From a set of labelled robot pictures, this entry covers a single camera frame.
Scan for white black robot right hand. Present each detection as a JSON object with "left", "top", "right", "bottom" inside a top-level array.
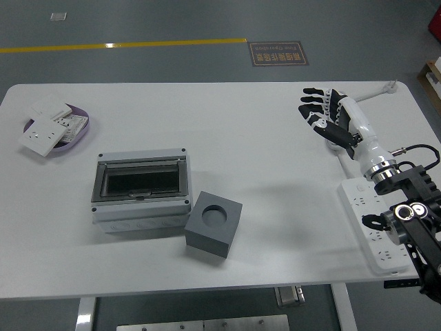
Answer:
[{"left": 298, "top": 87, "right": 393, "bottom": 173}]

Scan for grey electrical box with lid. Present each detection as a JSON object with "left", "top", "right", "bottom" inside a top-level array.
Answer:
[{"left": 90, "top": 148, "right": 192, "bottom": 234}]

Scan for cardboard box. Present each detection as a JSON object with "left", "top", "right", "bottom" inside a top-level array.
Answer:
[{"left": 416, "top": 60, "right": 441, "bottom": 117}]

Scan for red box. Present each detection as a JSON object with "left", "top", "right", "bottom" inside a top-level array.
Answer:
[{"left": 427, "top": 6, "right": 441, "bottom": 39}]

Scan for grey cube with round hole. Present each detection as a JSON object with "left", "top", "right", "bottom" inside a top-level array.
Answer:
[{"left": 184, "top": 190, "right": 243, "bottom": 260}]

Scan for white power strip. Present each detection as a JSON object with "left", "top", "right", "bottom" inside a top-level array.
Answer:
[{"left": 336, "top": 178, "right": 420, "bottom": 276}]

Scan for black table control panel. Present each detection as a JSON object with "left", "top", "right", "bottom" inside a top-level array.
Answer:
[{"left": 384, "top": 279, "right": 423, "bottom": 290}]

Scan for white table leg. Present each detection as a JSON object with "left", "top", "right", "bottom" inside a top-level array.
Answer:
[
  {"left": 329, "top": 283, "right": 358, "bottom": 331},
  {"left": 74, "top": 297, "right": 97, "bottom": 331}
]

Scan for purple oval tray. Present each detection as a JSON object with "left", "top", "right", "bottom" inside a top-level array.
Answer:
[{"left": 22, "top": 103, "right": 92, "bottom": 159}]

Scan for white socket plate with print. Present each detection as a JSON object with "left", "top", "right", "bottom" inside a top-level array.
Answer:
[{"left": 51, "top": 115, "right": 89, "bottom": 144}]

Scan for white power cord with plug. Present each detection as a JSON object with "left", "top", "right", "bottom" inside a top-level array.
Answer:
[{"left": 323, "top": 79, "right": 400, "bottom": 180}]

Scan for grey metal table bracket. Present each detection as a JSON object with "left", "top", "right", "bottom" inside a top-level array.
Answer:
[{"left": 274, "top": 285, "right": 306, "bottom": 308}]

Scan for grey metal base plate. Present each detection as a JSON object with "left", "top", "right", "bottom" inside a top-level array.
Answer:
[{"left": 116, "top": 314, "right": 290, "bottom": 331}]

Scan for white wall switch plate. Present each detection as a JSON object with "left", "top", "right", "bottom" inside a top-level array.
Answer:
[{"left": 23, "top": 93, "right": 74, "bottom": 121}]

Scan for white five-hole wall socket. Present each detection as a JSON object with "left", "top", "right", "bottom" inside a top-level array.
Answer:
[{"left": 17, "top": 115, "right": 70, "bottom": 158}]

